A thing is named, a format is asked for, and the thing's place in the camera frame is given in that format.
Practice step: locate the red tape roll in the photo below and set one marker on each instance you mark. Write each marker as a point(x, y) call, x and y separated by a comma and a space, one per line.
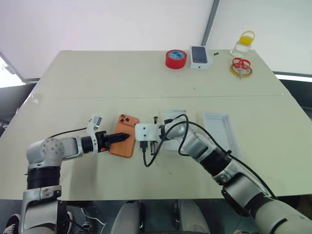
point(170, 62)

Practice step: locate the dark grey rounded shape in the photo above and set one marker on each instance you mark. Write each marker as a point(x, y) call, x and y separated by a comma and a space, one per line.
point(191, 217)
point(130, 217)

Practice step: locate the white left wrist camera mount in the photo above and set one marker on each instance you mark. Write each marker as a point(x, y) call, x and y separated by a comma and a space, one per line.
point(94, 126)

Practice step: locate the grey metal post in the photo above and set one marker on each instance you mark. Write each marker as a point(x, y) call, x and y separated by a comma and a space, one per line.
point(210, 22)

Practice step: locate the yellow tape roll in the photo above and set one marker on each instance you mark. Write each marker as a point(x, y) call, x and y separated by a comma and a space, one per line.
point(233, 70)

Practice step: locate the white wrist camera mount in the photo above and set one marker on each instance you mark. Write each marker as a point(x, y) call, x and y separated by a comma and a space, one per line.
point(146, 132)
point(94, 126)

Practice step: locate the white phone box lid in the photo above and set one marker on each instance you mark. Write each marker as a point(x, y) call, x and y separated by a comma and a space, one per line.
point(218, 131)

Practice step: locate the white box with phone print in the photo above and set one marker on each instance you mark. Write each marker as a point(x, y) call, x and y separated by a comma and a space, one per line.
point(201, 57)

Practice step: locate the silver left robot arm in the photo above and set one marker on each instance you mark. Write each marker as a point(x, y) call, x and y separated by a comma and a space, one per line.
point(51, 149)

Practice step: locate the clear jar with yellow lid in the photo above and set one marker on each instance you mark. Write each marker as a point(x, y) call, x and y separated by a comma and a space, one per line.
point(243, 45)

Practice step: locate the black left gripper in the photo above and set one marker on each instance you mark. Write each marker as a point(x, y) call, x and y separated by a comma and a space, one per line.
point(102, 141)

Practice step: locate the orange phone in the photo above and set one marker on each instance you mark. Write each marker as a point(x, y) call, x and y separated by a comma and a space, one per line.
point(122, 148)

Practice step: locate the black and white sneaker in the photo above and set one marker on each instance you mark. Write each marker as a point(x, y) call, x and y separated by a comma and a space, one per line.
point(12, 224)

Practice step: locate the white phone box base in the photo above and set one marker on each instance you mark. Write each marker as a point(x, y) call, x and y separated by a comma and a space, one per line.
point(174, 114)

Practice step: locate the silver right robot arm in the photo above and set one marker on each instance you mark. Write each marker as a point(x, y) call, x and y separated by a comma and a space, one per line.
point(243, 185)

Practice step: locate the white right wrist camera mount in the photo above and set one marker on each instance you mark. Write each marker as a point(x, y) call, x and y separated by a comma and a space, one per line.
point(146, 132)

